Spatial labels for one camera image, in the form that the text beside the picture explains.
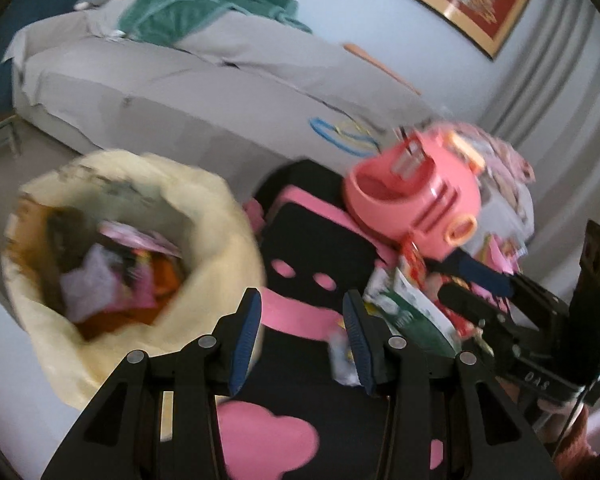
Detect pink snack wrapper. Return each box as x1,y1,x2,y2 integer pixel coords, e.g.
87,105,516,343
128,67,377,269
100,220,181,306

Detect green blanket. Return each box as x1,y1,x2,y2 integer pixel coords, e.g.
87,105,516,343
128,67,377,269
118,0,313,43

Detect red patterned wrapper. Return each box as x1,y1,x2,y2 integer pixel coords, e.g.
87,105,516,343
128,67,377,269
432,272,486,348

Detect pink floral blanket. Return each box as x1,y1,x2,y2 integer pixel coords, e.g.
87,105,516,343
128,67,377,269
450,122,537,241

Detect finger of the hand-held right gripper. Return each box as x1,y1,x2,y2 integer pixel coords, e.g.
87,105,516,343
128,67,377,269
437,282,531,346
450,251,571,313

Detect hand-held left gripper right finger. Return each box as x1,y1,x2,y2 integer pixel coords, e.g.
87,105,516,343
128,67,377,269
342,290,553,480

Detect pink plastic toy carrier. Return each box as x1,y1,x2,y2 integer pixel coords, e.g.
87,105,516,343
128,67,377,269
344,121,483,261

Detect yellow trash bag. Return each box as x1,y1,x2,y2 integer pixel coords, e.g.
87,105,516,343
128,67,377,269
2,149,267,411

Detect red snack wrapper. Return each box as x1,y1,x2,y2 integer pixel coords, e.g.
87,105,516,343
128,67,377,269
397,242,433,288

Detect silver wrapper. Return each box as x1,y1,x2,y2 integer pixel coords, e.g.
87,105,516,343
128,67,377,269
330,327,363,386

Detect grey sofa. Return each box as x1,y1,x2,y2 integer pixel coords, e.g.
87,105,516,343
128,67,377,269
7,0,445,181

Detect person's right forearm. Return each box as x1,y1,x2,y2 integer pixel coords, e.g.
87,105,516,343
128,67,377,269
550,405,600,480

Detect black pink printed cloth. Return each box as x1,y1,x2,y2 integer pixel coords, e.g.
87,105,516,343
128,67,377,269
215,159,556,480

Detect grey curtain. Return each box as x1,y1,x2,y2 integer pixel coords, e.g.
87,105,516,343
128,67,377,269
485,0,600,311

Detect yellow plastic loop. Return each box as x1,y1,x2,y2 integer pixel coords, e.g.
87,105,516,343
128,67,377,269
336,120,381,142

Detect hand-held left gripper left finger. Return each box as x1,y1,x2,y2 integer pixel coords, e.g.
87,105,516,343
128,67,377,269
42,287,263,480

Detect blue yellow rings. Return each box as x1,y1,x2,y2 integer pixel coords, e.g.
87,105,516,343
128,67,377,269
310,117,381,159

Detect person's right hand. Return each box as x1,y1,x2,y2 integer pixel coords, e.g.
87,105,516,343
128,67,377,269
500,377,588,442

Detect green snack packet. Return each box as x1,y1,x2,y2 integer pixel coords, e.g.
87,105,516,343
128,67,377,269
364,266,462,358

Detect wooden paddle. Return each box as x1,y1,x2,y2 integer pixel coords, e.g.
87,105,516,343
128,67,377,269
344,41,423,97

